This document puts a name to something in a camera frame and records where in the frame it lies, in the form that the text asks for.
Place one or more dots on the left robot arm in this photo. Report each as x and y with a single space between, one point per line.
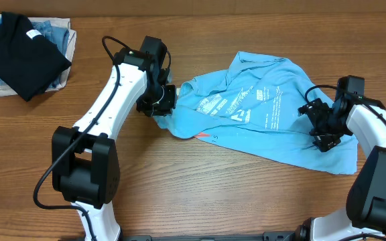
85 165

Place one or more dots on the folded black shirt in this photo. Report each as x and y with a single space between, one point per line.
29 62

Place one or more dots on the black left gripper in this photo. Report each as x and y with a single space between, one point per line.
167 107

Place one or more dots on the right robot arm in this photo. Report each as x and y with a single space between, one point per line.
352 113

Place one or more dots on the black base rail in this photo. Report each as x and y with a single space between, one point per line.
213 237

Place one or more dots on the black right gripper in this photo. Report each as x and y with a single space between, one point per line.
313 110

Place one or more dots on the light blue t-shirt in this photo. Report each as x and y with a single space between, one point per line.
252 107

